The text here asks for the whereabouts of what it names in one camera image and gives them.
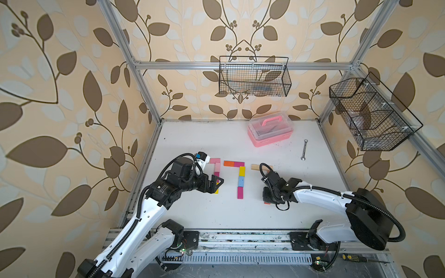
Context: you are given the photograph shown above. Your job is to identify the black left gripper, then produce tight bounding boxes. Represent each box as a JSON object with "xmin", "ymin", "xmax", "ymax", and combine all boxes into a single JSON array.
[{"xmin": 178, "ymin": 170, "xmax": 224, "ymax": 194}]

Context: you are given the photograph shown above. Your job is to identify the light pink block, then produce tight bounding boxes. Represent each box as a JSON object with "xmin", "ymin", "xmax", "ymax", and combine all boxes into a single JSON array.
[{"xmin": 214, "ymin": 163, "xmax": 221, "ymax": 173}]

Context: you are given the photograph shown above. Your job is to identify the orange block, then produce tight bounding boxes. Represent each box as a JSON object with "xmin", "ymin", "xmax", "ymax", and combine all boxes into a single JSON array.
[{"xmin": 224, "ymin": 161, "xmax": 235, "ymax": 167}]

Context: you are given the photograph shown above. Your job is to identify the magenta slanted block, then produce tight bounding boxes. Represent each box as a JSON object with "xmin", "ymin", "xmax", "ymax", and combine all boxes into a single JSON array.
[{"xmin": 237, "ymin": 186, "xmax": 244, "ymax": 200}]

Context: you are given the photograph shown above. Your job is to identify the blue block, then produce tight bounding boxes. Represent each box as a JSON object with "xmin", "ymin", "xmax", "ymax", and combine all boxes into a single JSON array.
[{"xmin": 238, "ymin": 176, "xmax": 245, "ymax": 188}]

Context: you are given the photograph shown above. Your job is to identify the ridged wood block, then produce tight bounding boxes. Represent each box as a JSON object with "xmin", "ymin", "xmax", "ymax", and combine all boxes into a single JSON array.
[{"xmin": 251, "ymin": 164, "xmax": 260, "ymax": 171}]

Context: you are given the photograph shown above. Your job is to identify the pink plastic storage box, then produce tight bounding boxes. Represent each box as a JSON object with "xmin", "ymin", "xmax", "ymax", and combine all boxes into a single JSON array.
[{"xmin": 248, "ymin": 112, "xmax": 294, "ymax": 148}]

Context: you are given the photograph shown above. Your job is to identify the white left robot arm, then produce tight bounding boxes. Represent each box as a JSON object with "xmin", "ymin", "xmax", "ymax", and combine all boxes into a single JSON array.
[{"xmin": 77, "ymin": 152, "xmax": 224, "ymax": 278}]

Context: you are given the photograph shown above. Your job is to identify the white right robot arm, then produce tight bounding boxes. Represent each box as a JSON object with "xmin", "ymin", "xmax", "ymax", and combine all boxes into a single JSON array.
[{"xmin": 261, "ymin": 170, "xmax": 406, "ymax": 251}]

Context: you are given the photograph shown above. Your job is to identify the silver wrench on table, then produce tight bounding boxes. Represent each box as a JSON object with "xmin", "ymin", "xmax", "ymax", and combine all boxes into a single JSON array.
[{"xmin": 301, "ymin": 139, "xmax": 308, "ymax": 161}]

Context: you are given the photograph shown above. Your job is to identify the yellow black screwdriver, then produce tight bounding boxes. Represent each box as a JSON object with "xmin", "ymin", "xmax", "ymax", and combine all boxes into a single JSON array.
[{"xmin": 342, "ymin": 254, "xmax": 388, "ymax": 264}]

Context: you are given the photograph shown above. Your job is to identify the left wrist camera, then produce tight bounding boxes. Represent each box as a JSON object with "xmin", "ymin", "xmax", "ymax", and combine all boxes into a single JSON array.
[{"xmin": 195, "ymin": 151, "xmax": 210, "ymax": 169}]

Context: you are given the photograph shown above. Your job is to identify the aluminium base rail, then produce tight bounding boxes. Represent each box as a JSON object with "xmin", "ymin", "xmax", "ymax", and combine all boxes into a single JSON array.
[{"xmin": 152, "ymin": 229, "xmax": 391, "ymax": 269}]

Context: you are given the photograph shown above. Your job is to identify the black wire basket back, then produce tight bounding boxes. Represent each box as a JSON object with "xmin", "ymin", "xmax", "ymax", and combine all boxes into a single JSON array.
[{"xmin": 219, "ymin": 55, "xmax": 292, "ymax": 97}]

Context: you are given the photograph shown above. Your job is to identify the black wire basket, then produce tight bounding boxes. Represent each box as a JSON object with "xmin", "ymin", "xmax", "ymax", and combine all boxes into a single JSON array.
[
  {"xmin": 329, "ymin": 72, "xmax": 424, "ymax": 151},
  {"xmin": 219, "ymin": 55, "xmax": 292, "ymax": 97}
]

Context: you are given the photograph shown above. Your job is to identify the black wire basket right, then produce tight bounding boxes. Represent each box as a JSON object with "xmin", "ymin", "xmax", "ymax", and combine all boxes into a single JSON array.
[{"xmin": 329, "ymin": 72, "xmax": 424, "ymax": 151}]

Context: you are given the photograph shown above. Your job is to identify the aluminium frame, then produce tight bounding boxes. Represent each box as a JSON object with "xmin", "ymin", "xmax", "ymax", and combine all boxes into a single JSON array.
[{"xmin": 96, "ymin": 0, "xmax": 445, "ymax": 167}]

